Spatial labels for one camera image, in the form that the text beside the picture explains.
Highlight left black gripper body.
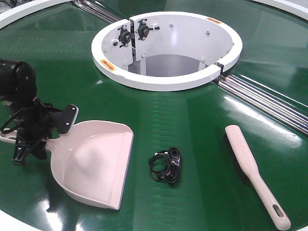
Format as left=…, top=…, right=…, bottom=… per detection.
left=0, top=97, right=62, bottom=150

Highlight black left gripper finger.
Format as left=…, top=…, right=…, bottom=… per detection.
left=31, top=141, right=47, bottom=160
left=12, top=141, right=31, bottom=166

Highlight beige plastic dustpan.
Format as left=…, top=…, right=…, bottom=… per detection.
left=0, top=120, right=134, bottom=211

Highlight black cable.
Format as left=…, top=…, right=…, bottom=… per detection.
left=149, top=147, right=182, bottom=186

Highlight beige hand broom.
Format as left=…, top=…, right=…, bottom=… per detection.
left=225, top=125, right=291, bottom=231

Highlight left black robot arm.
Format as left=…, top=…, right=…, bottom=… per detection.
left=0, top=59, right=62, bottom=166

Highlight green conveyor belt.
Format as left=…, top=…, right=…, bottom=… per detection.
left=0, top=2, right=308, bottom=231

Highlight white outer conveyor rim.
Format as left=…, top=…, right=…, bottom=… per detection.
left=0, top=0, right=308, bottom=28

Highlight left green bearing block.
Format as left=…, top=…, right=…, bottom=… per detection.
left=118, top=25, right=131, bottom=48

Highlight green bearing block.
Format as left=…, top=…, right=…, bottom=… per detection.
left=137, top=19, right=160, bottom=40
left=118, top=25, right=131, bottom=48

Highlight steel transfer rollers top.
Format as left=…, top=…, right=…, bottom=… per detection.
left=72, top=0, right=122, bottom=24

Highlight steel transfer rollers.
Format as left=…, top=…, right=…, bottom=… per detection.
left=213, top=75, right=308, bottom=136
left=72, top=0, right=122, bottom=24

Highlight right green bearing block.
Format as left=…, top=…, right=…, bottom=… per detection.
left=137, top=19, right=160, bottom=40

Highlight steel transfer rollers right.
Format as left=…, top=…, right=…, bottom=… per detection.
left=213, top=75, right=308, bottom=136

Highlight white inner conveyor ring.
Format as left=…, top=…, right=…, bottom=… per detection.
left=91, top=11, right=243, bottom=92

